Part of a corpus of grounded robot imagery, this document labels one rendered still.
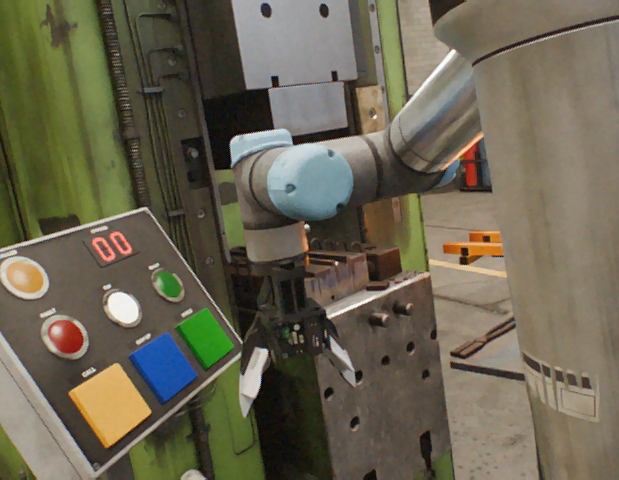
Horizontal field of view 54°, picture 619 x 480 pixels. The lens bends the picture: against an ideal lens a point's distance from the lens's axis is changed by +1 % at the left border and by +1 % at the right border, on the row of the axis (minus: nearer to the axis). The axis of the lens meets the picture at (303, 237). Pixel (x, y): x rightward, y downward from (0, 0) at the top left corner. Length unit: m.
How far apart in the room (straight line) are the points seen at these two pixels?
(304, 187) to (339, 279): 0.72
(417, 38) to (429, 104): 8.90
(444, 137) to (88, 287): 0.49
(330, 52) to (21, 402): 0.88
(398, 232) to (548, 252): 1.36
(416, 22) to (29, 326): 8.97
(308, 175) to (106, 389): 0.35
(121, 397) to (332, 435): 0.60
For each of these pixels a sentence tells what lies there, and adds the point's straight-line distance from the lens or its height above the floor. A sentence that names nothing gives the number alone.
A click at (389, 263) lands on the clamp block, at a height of 0.95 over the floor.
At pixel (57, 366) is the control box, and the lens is 0.75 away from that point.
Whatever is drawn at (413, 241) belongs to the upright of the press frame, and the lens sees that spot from 1.70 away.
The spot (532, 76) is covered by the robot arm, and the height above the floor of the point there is 1.30.
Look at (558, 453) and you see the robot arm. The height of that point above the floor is 1.12.
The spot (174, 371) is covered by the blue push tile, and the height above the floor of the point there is 1.00.
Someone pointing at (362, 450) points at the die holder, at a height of 0.61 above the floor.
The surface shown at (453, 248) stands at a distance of 1.50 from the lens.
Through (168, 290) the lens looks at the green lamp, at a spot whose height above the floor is 1.08.
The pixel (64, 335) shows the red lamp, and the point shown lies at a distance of 0.77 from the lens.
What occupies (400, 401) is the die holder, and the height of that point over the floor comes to 0.66.
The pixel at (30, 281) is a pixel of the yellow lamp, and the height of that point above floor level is 1.16.
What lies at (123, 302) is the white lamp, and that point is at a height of 1.10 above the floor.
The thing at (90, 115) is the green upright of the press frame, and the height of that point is 1.36.
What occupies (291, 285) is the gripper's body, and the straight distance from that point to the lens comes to 0.70.
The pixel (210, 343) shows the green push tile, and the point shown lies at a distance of 0.90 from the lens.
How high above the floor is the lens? 1.29
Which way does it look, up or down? 11 degrees down
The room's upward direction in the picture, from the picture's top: 9 degrees counter-clockwise
